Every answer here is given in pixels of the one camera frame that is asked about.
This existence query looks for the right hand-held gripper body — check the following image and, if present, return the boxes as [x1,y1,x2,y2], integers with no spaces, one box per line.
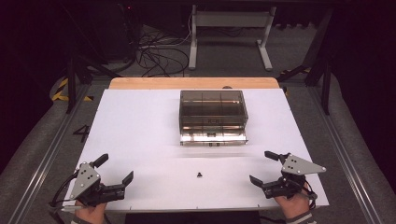
[262,152,327,200]

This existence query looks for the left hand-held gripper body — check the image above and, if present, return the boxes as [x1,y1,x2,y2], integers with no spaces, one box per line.
[69,161,126,208]

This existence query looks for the person's left hand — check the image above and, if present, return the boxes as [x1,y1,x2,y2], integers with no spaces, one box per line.
[74,201,107,224]

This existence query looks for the person's right hand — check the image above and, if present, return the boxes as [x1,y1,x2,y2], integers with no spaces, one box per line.
[274,190,311,219]

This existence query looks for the white table board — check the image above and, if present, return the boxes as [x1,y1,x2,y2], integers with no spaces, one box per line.
[64,88,330,213]

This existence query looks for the smoky transparent drawer box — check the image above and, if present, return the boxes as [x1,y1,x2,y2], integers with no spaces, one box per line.
[178,90,249,147]

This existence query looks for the yellow black hazard tape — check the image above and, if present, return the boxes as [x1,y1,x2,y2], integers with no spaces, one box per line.
[50,77,95,103]

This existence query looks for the black tripod stand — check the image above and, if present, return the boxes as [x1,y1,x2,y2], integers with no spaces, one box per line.
[64,46,123,115]
[276,8,332,117]

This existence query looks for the black computer case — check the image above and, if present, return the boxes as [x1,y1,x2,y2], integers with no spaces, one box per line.
[101,2,143,64]

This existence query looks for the white metal stand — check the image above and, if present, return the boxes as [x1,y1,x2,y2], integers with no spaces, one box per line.
[188,4,277,72]

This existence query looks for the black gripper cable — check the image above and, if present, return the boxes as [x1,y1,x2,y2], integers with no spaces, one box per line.
[49,172,82,210]
[302,179,318,210]

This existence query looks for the aluminium floor rail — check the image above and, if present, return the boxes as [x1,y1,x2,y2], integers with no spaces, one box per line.
[306,85,386,224]
[7,83,94,224]

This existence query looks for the tangle of black floor cables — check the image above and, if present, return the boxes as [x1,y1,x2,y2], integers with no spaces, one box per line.
[135,24,191,78]

